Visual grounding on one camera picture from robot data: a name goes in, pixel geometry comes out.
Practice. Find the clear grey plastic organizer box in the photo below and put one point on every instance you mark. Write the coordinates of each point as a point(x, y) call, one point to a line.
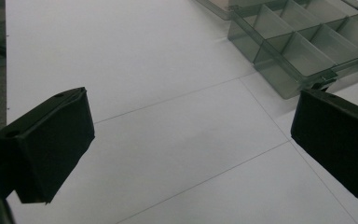
point(304, 40)

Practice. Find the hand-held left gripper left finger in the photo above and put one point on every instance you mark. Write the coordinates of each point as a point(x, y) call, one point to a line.
point(49, 149)

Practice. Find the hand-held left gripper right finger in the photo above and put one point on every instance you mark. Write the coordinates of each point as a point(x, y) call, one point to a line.
point(338, 137)

